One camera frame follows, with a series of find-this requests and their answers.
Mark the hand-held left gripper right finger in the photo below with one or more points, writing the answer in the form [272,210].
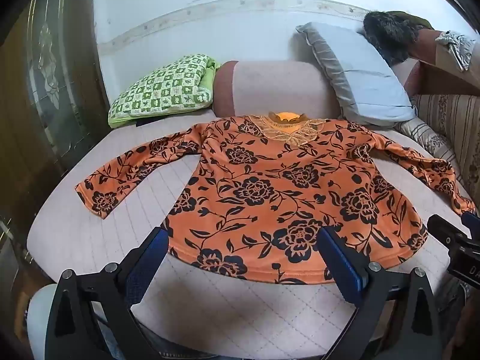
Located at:
[337,258]

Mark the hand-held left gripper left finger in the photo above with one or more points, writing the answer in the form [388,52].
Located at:
[150,257]

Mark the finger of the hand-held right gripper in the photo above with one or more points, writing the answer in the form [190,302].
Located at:
[469,219]

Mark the orange floral long-sleeve shirt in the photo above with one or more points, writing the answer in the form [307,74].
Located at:
[262,195]

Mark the striped floral sofa cushion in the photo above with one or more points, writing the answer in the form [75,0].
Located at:
[450,120]

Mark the white rounded object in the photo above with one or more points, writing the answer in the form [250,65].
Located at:
[39,315]

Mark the brown wooden headboard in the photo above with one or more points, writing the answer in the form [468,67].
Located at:
[442,80]

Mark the green checkered folded blanket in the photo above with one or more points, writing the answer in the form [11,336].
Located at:
[161,86]

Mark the grey crumpled cloth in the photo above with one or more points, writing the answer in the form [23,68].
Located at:
[455,47]

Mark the grey pillow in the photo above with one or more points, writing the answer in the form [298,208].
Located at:
[360,71]

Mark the wooden door with glass panel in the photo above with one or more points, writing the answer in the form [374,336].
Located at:
[37,101]

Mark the dark furry coat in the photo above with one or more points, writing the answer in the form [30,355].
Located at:
[390,33]

